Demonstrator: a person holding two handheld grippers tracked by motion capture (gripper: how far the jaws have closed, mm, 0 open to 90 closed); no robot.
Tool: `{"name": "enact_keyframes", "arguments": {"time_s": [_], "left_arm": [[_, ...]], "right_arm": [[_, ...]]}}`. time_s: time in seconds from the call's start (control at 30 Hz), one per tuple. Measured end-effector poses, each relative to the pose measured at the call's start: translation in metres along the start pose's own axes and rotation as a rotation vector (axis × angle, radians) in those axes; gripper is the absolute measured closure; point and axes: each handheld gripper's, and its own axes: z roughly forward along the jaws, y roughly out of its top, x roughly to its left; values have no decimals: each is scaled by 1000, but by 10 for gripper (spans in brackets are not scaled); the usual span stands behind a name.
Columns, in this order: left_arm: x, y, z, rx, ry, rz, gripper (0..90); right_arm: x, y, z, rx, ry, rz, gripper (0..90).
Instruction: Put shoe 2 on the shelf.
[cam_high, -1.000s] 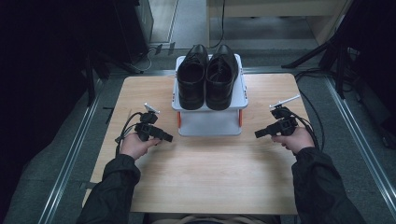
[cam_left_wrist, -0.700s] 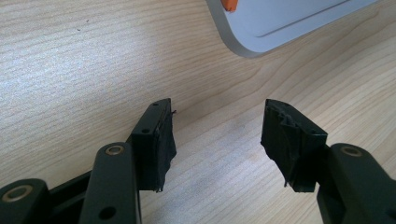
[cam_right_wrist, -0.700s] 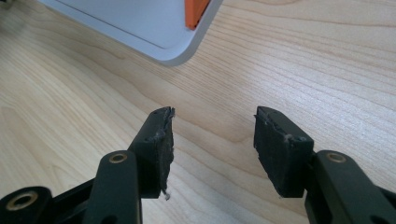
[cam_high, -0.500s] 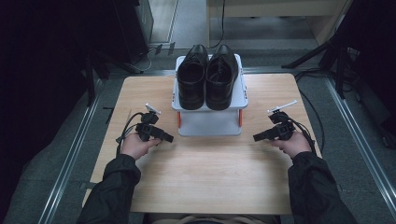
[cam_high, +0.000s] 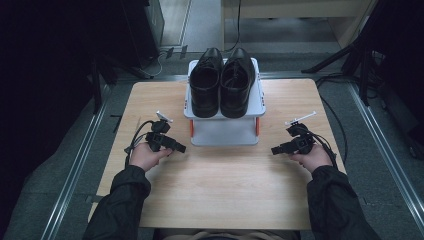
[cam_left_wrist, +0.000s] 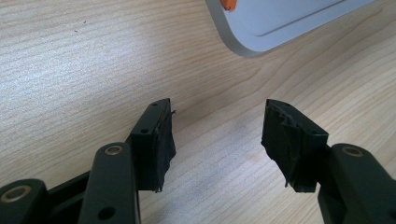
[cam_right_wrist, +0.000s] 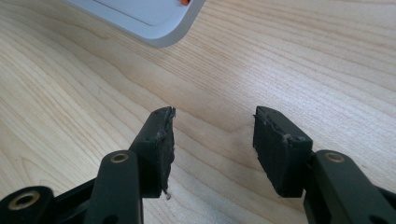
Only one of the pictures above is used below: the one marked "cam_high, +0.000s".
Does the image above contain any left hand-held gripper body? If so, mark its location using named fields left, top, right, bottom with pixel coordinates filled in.
left=144, top=110, right=174, bottom=153

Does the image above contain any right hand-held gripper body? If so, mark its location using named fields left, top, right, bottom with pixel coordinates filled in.
left=284, top=110, right=318, bottom=155

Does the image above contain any white two-tier shoe rack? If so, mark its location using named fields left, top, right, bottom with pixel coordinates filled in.
left=183, top=57, right=267, bottom=147

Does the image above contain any black leather dress shoe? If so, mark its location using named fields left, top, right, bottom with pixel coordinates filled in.
left=189, top=47, right=225, bottom=119
left=219, top=47, right=257, bottom=119

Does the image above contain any person's right hand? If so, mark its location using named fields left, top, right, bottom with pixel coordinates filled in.
left=289, top=143, right=334, bottom=174

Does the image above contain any person's left hand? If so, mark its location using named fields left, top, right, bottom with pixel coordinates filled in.
left=129, top=142, right=174, bottom=173

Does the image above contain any black metal stand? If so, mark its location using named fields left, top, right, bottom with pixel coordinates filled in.
left=89, top=53, right=155, bottom=115

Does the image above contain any black tripod stand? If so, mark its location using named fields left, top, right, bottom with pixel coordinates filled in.
left=301, top=33, right=379, bottom=108

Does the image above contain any black cabinet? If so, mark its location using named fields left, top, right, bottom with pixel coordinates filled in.
left=119, top=0, right=161, bottom=68

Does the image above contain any light wooden furniture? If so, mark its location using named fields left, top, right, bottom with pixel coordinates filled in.
left=220, top=0, right=379, bottom=51

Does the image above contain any right hand-held gripper black cable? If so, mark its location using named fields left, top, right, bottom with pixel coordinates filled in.
left=299, top=128, right=339, bottom=169

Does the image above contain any hand-held gripper black cable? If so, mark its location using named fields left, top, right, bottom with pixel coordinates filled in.
left=123, top=119, right=158, bottom=168
left=299, top=128, right=339, bottom=169

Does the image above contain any left hand-held gripper black cable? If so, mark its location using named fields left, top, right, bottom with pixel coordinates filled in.
left=123, top=119, right=158, bottom=168

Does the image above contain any black floor cable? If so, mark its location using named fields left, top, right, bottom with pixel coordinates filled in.
left=314, top=75, right=349, bottom=164

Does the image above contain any white cable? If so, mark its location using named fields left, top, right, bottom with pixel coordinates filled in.
left=146, top=49, right=168, bottom=78

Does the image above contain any metal floor rail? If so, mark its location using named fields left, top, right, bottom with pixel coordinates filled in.
left=348, top=81, right=424, bottom=234
left=39, top=84, right=113, bottom=240

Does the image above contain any hanging black cable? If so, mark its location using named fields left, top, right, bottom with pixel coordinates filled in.
left=223, top=0, right=243, bottom=53

